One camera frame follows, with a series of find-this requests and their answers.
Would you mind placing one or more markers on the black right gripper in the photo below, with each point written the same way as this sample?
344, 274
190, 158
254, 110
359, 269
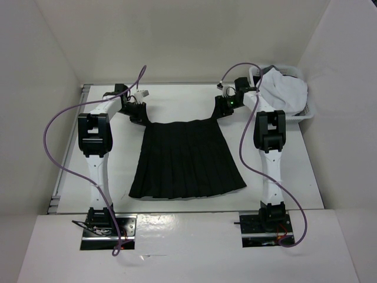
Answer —
221, 108

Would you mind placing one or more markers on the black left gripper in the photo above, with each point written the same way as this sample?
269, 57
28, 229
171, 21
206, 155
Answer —
141, 117

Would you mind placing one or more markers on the black skirt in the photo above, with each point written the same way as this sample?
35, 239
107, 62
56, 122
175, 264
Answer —
185, 159

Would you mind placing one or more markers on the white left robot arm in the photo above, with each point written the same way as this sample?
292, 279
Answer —
95, 140

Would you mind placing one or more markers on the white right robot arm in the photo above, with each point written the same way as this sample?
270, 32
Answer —
269, 137

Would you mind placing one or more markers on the white skirt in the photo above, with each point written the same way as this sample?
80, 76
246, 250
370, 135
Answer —
283, 92

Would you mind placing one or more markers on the white plastic basket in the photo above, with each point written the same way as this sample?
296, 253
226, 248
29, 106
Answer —
255, 78

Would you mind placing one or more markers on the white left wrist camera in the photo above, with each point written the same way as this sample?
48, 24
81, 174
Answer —
140, 95

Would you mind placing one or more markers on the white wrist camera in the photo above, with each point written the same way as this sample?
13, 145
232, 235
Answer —
140, 95
226, 89

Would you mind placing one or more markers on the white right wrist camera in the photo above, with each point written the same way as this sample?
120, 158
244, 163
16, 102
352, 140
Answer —
226, 89

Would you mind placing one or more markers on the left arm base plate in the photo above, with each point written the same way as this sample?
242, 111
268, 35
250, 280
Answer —
105, 237

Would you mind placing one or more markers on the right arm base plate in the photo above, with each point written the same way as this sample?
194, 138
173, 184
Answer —
254, 234

